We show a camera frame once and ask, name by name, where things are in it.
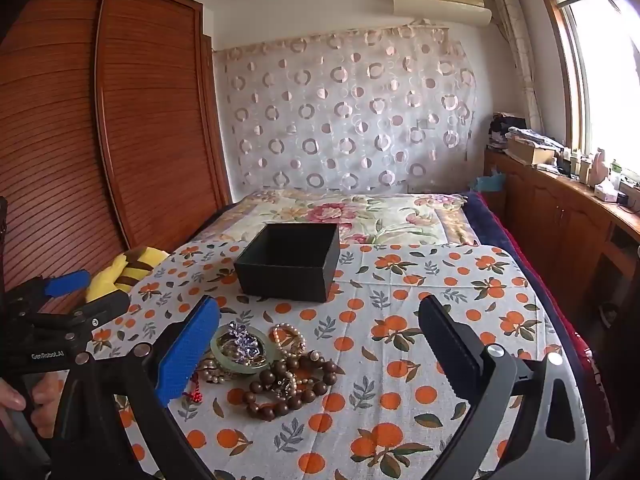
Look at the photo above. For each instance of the black box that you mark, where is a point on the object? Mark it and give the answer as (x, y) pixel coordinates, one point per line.
(280, 275)

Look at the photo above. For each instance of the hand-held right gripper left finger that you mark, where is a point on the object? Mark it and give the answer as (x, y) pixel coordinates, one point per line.
(185, 355)

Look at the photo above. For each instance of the teal paper bag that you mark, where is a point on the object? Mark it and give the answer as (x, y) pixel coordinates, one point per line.
(490, 182)

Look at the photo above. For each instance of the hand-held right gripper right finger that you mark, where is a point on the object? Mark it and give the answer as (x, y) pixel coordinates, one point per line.
(445, 340)

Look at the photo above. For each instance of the small red bead charm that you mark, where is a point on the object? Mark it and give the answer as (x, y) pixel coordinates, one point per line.
(194, 397)

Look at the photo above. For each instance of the yellow plush toy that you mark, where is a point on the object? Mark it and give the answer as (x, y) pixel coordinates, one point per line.
(107, 275)

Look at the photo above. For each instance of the white tissue pack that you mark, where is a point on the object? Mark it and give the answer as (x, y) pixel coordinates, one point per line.
(606, 192)

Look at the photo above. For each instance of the wooden slatted wardrobe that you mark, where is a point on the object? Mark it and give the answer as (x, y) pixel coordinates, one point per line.
(150, 110)

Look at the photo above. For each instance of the orange fruit print cloth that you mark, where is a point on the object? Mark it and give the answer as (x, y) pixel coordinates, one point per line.
(400, 285)

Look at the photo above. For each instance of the wooden side cabinet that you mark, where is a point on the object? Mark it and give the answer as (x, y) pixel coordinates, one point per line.
(550, 210)

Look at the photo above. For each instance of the white patterned window curtain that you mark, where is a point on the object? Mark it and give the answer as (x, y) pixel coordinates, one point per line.
(520, 50)

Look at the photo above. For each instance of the floral bed quilt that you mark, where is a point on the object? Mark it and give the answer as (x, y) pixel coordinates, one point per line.
(375, 220)

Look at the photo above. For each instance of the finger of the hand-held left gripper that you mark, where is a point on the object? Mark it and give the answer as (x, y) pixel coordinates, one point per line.
(65, 283)
(102, 309)

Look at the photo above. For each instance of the person's left hand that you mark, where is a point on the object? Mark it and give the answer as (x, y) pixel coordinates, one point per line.
(12, 400)

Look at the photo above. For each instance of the dark blue blanket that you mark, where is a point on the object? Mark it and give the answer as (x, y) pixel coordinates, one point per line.
(487, 220)

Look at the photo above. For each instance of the cardboard box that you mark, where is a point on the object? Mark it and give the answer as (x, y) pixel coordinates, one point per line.
(530, 152)

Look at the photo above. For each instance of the pale green jade bangle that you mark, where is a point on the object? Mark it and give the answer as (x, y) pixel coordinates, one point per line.
(220, 356)

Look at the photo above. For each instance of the sheer circle pattern curtain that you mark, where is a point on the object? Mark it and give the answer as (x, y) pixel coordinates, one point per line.
(350, 110)

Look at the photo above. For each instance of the beige wall air conditioner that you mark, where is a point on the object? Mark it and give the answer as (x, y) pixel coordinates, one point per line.
(440, 2)

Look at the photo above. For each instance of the wooden frame window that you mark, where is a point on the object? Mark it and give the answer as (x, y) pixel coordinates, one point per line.
(600, 60)

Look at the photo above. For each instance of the purple crystal brooch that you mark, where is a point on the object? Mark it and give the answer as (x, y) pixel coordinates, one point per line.
(245, 342)

